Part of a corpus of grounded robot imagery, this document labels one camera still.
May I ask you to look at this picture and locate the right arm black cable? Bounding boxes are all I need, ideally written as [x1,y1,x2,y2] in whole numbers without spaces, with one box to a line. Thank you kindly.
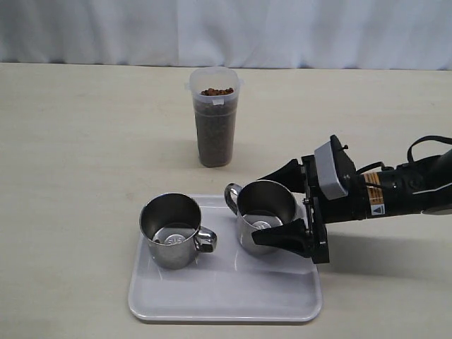
[356,136,452,176]

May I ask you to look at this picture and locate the white backdrop curtain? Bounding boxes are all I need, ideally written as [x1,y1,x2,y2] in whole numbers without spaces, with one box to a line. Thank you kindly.
[1,1,451,70]

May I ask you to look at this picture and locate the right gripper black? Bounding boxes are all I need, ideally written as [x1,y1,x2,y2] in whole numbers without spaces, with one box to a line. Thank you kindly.
[251,136,369,264]

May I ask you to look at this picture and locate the white rectangular tray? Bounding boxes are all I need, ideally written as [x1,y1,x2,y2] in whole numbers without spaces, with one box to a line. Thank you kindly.
[128,194,323,323]

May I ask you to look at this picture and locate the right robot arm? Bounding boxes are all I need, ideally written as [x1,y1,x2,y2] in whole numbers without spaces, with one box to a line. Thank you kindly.
[251,135,451,264]

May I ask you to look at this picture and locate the clear plastic tall cup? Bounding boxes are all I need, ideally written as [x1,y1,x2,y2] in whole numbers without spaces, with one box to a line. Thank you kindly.
[186,66,242,167]

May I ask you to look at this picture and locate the steel mug with pellets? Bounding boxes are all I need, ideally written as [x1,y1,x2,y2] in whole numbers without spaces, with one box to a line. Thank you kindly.
[139,192,218,270]

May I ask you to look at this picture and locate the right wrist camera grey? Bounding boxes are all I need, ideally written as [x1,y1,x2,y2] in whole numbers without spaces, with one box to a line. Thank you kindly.
[314,141,348,201]

